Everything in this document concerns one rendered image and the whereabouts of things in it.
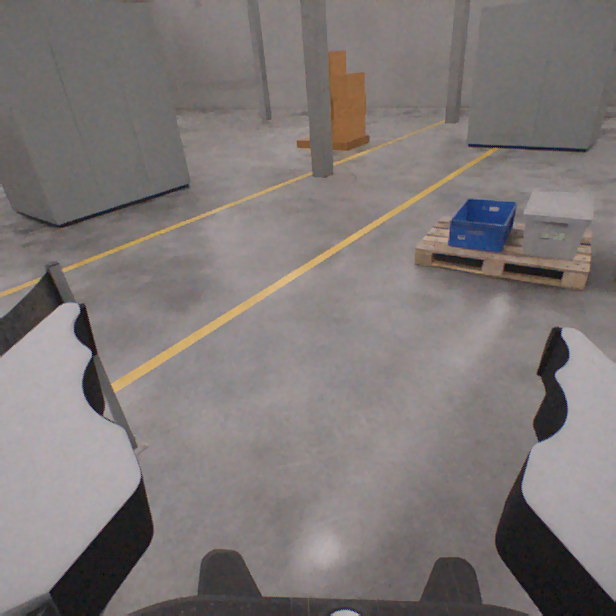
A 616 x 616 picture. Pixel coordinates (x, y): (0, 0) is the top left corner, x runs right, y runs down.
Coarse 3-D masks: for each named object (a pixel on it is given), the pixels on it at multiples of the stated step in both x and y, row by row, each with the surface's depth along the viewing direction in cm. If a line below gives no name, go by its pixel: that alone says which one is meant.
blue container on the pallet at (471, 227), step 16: (464, 208) 354; (480, 208) 360; (512, 208) 346; (464, 224) 315; (480, 224) 310; (496, 224) 359; (512, 224) 348; (448, 240) 328; (464, 240) 322; (480, 240) 315; (496, 240) 309
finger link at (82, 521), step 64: (64, 320) 10; (0, 384) 8; (64, 384) 8; (0, 448) 7; (64, 448) 7; (128, 448) 7; (0, 512) 6; (64, 512) 6; (128, 512) 6; (0, 576) 5; (64, 576) 5
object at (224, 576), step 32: (224, 576) 5; (448, 576) 5; (160, 608) 5; (192, 608) 5; (224, 608) 5; (256, 608) 5; (288, 608) 5; (320, 608) 5; (352, 608) 5; (384, 608) 5; (416, 608) 5; (448, 608) 5; (480, 608) 5
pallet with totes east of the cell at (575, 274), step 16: (448, 224) 372; (432, 240) 344; (512, 240) 331; (416, 256) 337; (432, 256) 332; (464, 256) 316; (480, 256) 311; (496, 256) 308; (512, 256) 306; (528, 256) 304; (576, 256) 299; (480, 272) 316; (496, 272) 310; (512, 272) 311; (576, 272) 281; (576, 288) 286
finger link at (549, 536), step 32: (544, 352) 12; (576, 352) 10; (544, 384) 11; (576, 384) 9; (608, 384) 9; (544, 416) 9; (576, 416) 8; (608, 416) 8; (544, 448) 7; (576, 448) 8; (608, 448) 8; (544, 480) 7; (576, 480) 7; (608, 480) 7; (512, 512) 7; (544, 512) 6; (576, 512) 6; (608, 512) 6; (512, 544) 7; (544, 544) 6; (576, 544) 6; (608, 544) 6; (544, 576) 6; (576, 576) 6; (608, 576) 6; (544, 608) 6; (576, 608) 6; (608, 608) 5
